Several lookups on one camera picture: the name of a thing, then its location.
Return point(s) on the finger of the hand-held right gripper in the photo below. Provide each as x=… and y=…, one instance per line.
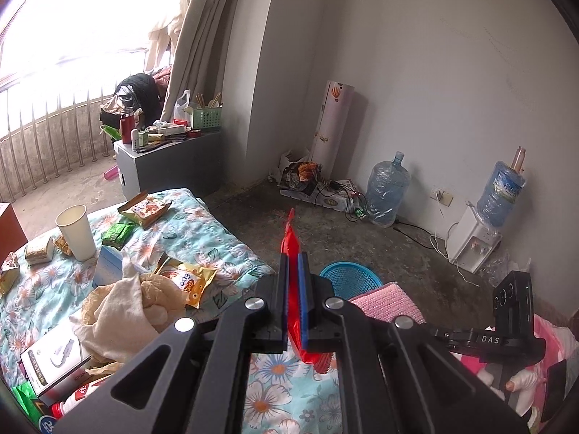
x=470, y=340

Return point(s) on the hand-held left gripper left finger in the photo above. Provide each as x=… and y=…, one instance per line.
x=284, y=289

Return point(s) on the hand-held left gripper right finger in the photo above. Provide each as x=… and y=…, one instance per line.
x=304, y=298

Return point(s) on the red snack wrapper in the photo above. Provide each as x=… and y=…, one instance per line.
x=291, y=244

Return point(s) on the blue plastic basket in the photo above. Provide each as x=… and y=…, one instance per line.
x=348, y=278

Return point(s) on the beige paper bag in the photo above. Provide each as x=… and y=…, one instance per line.
x=122, y=312

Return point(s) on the light blue box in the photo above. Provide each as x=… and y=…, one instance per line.
x=108, y=264

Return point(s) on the clear plastic bag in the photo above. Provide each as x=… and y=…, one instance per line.
x=506, y=271

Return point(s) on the pink stuffed toy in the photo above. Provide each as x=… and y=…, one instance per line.
x=549, y=339

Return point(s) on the pink knitted cloth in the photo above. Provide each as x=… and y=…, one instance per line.
x=384, y=303

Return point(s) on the floral blanket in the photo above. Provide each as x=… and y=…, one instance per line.
x=217, y=239

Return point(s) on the white water dispenser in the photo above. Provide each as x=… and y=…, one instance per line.
x=470, y=239

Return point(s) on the yellow snack packet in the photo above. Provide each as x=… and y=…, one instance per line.
x=190, y=280

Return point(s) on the white carton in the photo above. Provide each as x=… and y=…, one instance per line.
x=332, y=201

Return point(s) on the black snack bag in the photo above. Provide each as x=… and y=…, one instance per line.
x=298, y=176

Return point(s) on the black power adapter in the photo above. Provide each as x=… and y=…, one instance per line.
x=337, y=185

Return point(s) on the wrapped blue water jug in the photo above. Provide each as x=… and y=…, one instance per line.
x=500, y=194

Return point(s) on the white crumpled bag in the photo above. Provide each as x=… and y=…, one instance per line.
x=287, y=158

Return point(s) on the empty water jug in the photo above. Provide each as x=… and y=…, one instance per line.
x=386, y=190

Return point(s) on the orange printed snack packet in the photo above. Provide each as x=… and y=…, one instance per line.
x=144, y=210

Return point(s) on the grey cabinet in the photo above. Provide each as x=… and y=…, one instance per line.
x=172, y=167

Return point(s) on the green snack packet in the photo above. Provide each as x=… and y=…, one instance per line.
x=118, y=235

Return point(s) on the green plastic basket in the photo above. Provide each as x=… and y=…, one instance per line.
x=207, y=118

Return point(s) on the pink bottle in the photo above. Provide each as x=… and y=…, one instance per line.
x=111, y=173

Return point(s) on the white plastic bag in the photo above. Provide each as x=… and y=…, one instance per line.
x=181, y=108

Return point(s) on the small white bottle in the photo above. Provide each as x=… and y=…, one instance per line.
x=135, y=141

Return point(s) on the white paper cup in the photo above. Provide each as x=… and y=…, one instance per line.
x=77, y=235

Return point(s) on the red thermos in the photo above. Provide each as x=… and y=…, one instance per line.
x=127, y=129

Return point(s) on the small crumpled wrapper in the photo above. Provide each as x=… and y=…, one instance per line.
x=61, y=244

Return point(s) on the red and white bottle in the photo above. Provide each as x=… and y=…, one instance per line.
x=74, y=400

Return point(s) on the white device box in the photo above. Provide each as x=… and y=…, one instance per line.
x=54, y=357

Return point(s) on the small tan snack packet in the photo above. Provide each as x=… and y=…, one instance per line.
x=40, y=252

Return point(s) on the metal railing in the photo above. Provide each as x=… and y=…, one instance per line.
x=58, y=144

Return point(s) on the beige curtain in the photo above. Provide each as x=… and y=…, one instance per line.
x=203, y=31

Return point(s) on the brown snack packet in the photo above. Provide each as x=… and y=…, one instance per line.
x=8, y=275

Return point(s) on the red-brown wooden box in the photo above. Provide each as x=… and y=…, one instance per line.
x=11, y=230

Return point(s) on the hanging cream clothes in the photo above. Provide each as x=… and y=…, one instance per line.
x=167, y=31

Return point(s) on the wall socket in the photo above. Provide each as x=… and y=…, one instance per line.
x=445, y=198

